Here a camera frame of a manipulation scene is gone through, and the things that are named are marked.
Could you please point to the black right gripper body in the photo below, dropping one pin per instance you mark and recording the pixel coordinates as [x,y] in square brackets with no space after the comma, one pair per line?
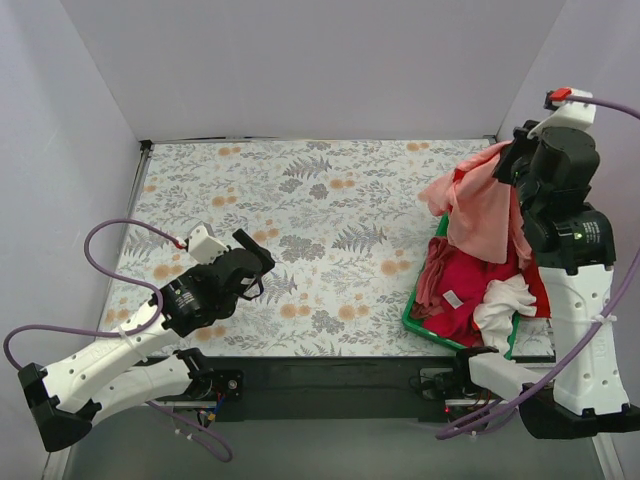
[511,157]

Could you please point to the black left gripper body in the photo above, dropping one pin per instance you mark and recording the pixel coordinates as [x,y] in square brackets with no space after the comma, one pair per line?
[245,261]

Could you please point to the salmon pink t shirt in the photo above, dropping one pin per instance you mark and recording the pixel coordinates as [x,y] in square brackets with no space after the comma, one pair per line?
[484,220]

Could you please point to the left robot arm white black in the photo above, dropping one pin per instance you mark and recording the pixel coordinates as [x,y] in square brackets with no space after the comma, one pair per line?
[114,372]

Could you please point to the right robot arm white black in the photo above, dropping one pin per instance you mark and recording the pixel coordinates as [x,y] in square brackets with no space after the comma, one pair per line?
[550,169]

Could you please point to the floral patterned table mat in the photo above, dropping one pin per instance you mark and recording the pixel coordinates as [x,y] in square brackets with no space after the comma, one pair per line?
[345,222]

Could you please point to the red t shirt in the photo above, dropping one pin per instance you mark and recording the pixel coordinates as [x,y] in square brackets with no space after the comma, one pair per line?
[536,288]

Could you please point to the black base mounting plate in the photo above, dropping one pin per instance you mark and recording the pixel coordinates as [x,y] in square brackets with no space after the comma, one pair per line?
[320,388]

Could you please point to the white t shirt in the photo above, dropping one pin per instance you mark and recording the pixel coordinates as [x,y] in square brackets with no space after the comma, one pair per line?
[501,301]

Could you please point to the magenta t shirt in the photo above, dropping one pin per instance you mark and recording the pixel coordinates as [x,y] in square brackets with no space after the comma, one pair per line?
[460,295]

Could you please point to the dusty pink t shirt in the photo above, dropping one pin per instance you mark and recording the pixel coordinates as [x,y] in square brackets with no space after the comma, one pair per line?
[427,302]

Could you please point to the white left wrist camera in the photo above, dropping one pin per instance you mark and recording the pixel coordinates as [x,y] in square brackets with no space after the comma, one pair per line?
[203,246]

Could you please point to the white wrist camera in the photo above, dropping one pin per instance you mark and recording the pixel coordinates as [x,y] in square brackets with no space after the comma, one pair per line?
[203,246]
[565,112]

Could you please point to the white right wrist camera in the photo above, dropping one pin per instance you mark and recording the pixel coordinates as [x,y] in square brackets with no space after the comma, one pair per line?
[565,112]

